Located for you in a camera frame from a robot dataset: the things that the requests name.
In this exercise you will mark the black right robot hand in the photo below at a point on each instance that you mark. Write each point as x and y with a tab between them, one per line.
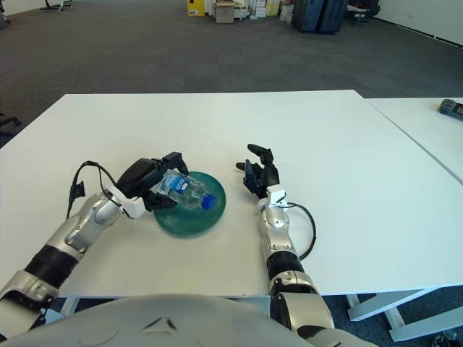
266	175

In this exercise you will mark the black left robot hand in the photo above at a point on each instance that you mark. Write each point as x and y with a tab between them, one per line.
139	177

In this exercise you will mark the clear water bottle blue cap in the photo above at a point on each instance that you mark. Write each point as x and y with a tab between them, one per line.
181	188

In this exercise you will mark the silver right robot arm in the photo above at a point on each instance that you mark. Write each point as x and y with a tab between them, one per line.
276	231

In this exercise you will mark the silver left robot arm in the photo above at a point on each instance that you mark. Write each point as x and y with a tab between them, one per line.
83	224

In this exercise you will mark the green round plate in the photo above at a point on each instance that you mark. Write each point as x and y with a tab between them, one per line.
197	225

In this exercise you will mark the black office chair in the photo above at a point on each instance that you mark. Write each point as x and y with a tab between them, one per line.
8	122

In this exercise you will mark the grey robot torso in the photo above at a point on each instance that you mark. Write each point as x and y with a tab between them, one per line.
162	325

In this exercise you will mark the white bag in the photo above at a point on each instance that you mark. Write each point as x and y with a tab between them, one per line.
286	14

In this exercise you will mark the black suitcase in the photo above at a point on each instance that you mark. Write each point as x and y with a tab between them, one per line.
305	16

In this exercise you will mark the stack of white boxes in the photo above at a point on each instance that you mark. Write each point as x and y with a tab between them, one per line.
258	9

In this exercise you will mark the brown cardboard box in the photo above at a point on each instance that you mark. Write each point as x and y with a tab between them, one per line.
225	13

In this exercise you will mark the dark blue suitcase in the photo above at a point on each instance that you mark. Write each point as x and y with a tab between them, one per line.
332	18

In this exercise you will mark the yellow box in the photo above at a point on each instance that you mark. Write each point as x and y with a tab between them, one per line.
195	9

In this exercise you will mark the small white background table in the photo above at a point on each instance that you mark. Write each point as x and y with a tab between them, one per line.
360	12

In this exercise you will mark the black chair star base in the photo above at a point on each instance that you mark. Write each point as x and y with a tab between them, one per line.
58	5

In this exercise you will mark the dark handheld device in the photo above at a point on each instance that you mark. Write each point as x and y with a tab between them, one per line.
452	108

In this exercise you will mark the white table leg frame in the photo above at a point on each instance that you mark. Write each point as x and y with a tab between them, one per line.
398	318

